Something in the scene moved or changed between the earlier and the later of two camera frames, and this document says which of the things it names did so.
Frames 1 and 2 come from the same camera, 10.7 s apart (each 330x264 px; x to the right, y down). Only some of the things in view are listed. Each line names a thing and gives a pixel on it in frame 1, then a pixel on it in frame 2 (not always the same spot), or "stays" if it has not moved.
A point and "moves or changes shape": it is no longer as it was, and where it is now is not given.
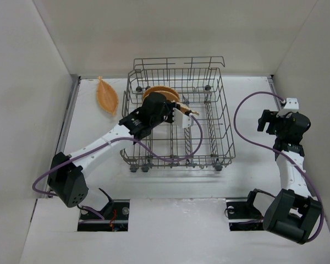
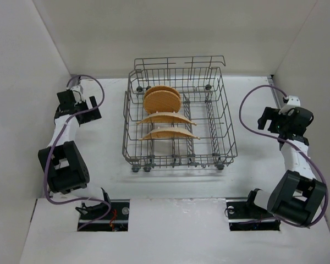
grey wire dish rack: (194, 82) stays
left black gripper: (169, 110) → (88, 115)
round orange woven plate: (158, 88) stays
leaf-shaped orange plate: (183, 108) → (170, 132)
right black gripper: (265, 121) stays
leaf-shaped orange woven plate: (107, 95) moves or changes shape
